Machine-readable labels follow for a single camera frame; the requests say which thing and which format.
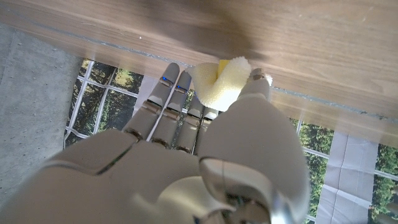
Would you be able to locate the printed window backdrop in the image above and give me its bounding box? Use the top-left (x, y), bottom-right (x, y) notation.
top-left (63, 58), bottom-right (398, 224)

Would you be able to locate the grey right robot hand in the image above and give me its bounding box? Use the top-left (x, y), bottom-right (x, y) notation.
top-left (0, 62), bottom-right (312, 224)

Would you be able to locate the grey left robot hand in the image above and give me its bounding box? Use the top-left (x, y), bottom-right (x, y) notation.
top-left (377, 203), bottom-right (398, 224)

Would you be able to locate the pale yellow sponge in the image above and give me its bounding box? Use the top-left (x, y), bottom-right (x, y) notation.
top-left (185, 56), bottom-right (274, 112)

